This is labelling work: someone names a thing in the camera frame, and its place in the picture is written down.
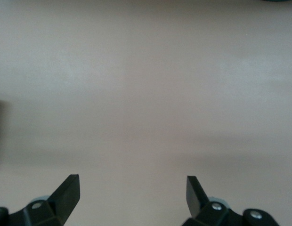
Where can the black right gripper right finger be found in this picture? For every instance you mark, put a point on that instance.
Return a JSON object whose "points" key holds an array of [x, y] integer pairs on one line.
{"points": [[195, 200]]}

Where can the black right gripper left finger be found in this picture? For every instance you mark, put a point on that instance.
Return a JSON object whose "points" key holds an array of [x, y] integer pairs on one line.
{"points": [[66, 197]]}

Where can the black rectangular plastic tray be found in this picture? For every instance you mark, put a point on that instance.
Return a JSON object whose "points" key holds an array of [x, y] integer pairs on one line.
{"points": [[278, 0]]}

